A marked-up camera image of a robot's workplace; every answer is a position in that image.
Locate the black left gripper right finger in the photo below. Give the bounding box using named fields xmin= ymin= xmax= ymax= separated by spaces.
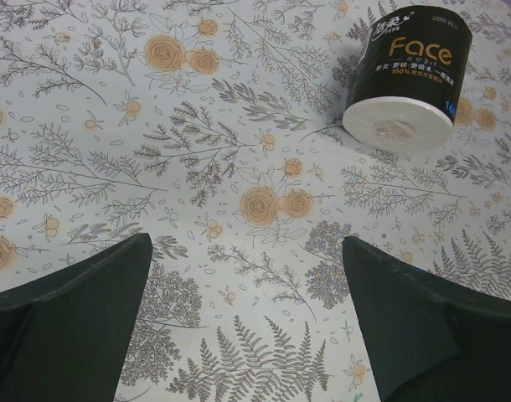
xmin=343 ymin=236 xmax=511 ymax=401

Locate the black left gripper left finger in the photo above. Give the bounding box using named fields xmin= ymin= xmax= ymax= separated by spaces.
xmin=0 ymin=234 xmax=152 ymax=401

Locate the black roll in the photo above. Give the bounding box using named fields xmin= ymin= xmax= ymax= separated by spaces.
xmin=343 ymin=5 xmax=472 ymax=153

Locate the floral patterned table mat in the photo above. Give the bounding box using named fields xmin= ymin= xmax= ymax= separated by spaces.
xmin=0 ymin=1 xmax=511 ymax=401

